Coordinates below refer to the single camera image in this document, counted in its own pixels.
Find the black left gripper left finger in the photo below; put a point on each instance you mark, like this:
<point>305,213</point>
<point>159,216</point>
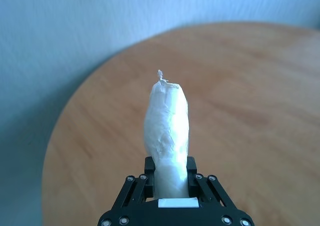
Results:
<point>148,183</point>

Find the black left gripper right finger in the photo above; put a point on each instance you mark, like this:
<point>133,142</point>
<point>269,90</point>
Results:
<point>192,181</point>

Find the white plastic-wrapped sandbag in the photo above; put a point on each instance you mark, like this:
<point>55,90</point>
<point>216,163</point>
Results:
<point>167,125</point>

